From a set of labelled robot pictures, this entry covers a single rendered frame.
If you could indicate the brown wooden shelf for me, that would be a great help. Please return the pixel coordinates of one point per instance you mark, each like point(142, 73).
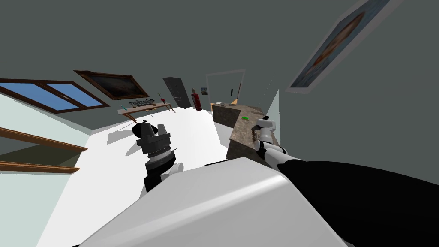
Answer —
point(41, 140)

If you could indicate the grey framed portrait picture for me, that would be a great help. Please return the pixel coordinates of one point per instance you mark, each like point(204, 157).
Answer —
point(337, 44)

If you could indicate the brown framed window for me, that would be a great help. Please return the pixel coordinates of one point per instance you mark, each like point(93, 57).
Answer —
point(51, 96)

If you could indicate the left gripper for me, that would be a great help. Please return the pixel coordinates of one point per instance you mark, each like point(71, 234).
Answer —
point(144, 129)

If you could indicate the dark painting in brown frame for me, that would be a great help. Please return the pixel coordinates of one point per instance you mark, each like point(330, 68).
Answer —
point(116, 85)

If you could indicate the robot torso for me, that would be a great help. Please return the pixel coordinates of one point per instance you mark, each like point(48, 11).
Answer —
point(212, 212)

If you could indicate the small framed picture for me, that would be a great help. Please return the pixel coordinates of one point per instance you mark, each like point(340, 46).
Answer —
point(204, 91)

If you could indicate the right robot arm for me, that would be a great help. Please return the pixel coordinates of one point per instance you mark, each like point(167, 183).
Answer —
point(360, 202)

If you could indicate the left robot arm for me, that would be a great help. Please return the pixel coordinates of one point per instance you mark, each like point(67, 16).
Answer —
point(158, 161)

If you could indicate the wooden console table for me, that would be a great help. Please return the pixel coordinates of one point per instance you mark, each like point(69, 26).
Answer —
point(144, 108)

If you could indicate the red fire extinguisher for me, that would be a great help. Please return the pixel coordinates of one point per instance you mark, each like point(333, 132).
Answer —
point(197, 101)

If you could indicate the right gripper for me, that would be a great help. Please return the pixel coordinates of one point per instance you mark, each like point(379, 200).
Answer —
point(256, 133)

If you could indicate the black fridge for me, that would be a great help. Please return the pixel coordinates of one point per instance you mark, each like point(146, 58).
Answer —
point(176, 92)

